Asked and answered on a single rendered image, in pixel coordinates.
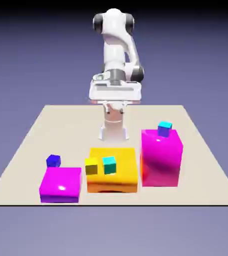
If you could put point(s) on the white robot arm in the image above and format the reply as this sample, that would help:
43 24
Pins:
113 50

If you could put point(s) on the large yellow box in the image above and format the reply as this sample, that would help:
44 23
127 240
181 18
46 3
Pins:
113 172

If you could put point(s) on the small yellow cube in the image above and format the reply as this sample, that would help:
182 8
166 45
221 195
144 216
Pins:
91 166

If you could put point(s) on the small cyan and blue cube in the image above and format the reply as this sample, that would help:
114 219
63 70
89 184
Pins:
164 129

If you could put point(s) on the small teal cube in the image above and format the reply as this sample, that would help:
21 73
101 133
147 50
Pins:
109 165

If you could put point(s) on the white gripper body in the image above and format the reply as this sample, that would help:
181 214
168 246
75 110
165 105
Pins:
115 92

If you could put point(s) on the tall magenta box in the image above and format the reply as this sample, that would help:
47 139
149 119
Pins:
160 160

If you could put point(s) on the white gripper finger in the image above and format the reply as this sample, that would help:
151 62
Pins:
122 109
107 109

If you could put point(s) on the low magenta box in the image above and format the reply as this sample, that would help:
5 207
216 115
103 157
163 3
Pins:
60 185

